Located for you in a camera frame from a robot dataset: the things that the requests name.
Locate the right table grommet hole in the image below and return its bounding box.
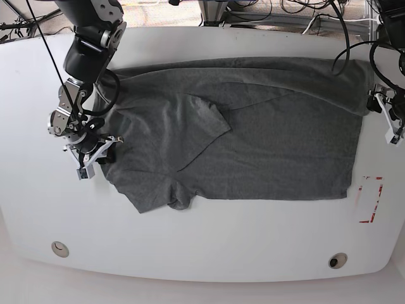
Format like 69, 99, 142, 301
328, 253, 348, 269

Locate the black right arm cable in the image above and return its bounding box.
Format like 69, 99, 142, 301
25, 0, 121, 140

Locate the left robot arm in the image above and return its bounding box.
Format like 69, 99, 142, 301
369, 1, 404, 130

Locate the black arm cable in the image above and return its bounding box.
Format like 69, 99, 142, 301
25, 0, 121, 140
327, 0, 405, 92

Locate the black tripod stand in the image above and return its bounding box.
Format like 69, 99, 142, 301
0, 0, 64, 41

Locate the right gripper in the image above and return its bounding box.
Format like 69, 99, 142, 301
63, 134, 123, 167

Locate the red tape rectangle marking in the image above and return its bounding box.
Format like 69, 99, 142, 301
354, 176, 383, 224

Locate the table grommet hole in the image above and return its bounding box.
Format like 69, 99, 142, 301
328, 253, 348, 269
51, 241, 70, 258

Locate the grey T-shirt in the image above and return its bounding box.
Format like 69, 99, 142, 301
101, 57, 374, 213

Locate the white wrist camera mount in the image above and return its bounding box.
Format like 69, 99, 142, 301
374, 92, 404, 146
66, 136, 117, 180

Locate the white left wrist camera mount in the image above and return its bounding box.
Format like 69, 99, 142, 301
374, 92, 404, 146

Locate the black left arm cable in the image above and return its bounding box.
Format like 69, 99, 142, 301
327, 0, 405, 92

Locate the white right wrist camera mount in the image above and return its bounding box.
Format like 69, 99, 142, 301
66, 136, 117, 180

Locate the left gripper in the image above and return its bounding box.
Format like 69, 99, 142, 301
366, 84, 404, 130

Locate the left table grommet hole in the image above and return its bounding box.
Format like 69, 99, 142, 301
51, 241, 70, 258

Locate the aluminium frame rail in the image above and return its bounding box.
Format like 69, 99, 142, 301
202, 13, 371, 35

